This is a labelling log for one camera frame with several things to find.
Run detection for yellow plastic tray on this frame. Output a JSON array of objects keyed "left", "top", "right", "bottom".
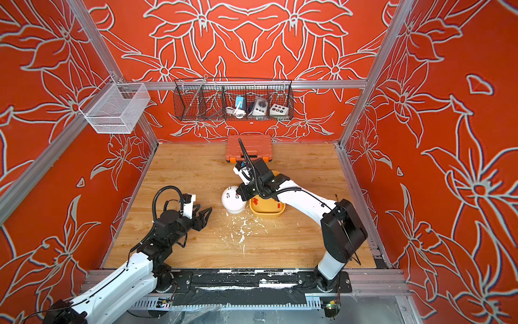
[{"left": 249, "top": 195, "right": 286, "bottom": 218}]

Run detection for white dome with screws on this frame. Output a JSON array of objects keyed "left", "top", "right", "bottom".
[{"left": 221, "top": 186, "right": 246, "bottom": 215}]

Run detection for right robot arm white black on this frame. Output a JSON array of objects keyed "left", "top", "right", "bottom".
[{"left": 233, "top": 159, "right": 368, "bottom": 292}]

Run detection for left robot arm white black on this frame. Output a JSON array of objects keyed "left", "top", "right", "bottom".
[{"left": 43, "top": 204, "right": 213, "bottom": 323}]

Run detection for orange tool case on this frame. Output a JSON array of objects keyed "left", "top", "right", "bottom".
[{"left": 225, "top": 134, "right": 273, "bottom": 163}]

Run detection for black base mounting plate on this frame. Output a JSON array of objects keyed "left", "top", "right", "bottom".
[{"left": 154, "top": 269, "right": 352, "bottom": 309}]

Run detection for white socket block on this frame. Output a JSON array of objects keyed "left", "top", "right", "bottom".
[{"left": 269, "top": 104, "right": 289, "bottom": 118}]

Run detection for white power adapter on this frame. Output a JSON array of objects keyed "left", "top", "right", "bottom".
[{"left": 249, "top": 97, "right": 268, "bottom": 117}]

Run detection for blue white small box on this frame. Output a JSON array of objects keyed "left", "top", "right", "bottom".
[{"left": 234, "top": 96, "right": 245, "bottom": 110}]

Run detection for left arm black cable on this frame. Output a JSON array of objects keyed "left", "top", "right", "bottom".
[{"left": 151, "top": 185, "right": 185, "bottom": 221}]

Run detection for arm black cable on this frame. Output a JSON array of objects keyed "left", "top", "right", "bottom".
[
  {"left": 151, "top": 185, "right": 185, "bottom": 221},
  {"left": 237, "top": 138, "right": 260, "bottom": 191}
]

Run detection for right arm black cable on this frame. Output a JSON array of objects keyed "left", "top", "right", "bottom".
[{"left": 237, "top": 138, "right": 260, "bottom": 191}]

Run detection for black wire wall basket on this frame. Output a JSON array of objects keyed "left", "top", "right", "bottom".
[{"left": 173, "top": 77, "right": 295, "bottom": 122}]

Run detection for clear plastic wall bin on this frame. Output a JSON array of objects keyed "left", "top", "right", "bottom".
[{"left": 81, "top": 83, "right": 151, "bottom": 134}]

